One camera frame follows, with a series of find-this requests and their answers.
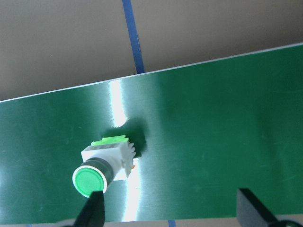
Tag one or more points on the green push button switch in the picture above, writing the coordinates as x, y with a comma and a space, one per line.
90, 180

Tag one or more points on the green conveyor belt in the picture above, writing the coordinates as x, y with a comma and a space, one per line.
213, 130

